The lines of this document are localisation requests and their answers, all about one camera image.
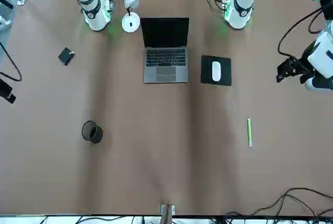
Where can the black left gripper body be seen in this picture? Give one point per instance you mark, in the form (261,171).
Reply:
(303,66)

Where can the small black box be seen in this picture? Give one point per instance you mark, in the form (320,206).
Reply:
(66,56)

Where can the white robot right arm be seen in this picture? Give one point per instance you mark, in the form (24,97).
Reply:
(95,18)

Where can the aluminium frame post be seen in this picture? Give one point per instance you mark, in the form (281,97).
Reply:
(167,209)

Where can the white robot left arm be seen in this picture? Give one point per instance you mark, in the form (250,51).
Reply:
(242,13)

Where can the black mouse pad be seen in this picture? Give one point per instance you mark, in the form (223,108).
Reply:
(226,78)

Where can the black mesh pen holder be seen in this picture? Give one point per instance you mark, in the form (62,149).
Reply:
(91,132)

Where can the grey laptop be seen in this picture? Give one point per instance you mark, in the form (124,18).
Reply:
(166,60)

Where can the white computer mouse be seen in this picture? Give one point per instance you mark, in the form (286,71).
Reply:
(216,71)

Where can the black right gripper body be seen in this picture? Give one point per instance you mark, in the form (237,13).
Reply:
(6,89)

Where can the white desk lamp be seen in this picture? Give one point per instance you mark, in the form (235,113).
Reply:
(130,23)

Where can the green pen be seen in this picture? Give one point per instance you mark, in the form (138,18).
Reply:
(249,131)

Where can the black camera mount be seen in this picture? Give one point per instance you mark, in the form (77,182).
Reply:
(327,7)

